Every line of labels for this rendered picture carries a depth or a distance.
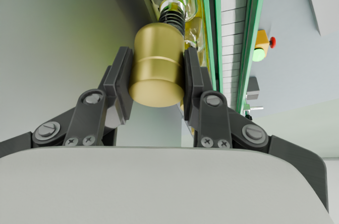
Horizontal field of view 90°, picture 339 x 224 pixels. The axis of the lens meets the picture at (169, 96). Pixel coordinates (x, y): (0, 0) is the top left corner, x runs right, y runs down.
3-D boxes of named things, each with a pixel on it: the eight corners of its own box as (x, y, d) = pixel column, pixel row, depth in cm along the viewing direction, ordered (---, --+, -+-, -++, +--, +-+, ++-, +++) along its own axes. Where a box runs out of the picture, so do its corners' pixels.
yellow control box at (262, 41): (243, 32, 61) (246, 46, 57) (266, 28, 59) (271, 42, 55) (241, 46, 67) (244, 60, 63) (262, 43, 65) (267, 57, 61)
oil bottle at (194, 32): (170, -35, 34) (161, 36, 23) (198, -44, 33) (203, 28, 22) (176, -7, 39) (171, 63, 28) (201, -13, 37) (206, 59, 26)
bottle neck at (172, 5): (156, 2, 19) (152, 30, 17) (182, -4, 18) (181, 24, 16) (164, 25, 22) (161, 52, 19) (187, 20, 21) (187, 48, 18)
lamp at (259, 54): (250, 48, 58) (252, 55, 56) (265, 46, 57) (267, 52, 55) (248, 57, 62) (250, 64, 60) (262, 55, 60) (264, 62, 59)
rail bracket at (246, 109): (239, 89, 70) (245, 119, 63) (259, 88, 68) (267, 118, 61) (239, 94, 73) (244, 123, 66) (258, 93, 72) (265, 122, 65)
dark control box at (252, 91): (238, 77, 84) (241, 92, 79) (256, 75, 81) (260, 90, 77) (237, 87, 90) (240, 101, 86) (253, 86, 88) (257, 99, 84)
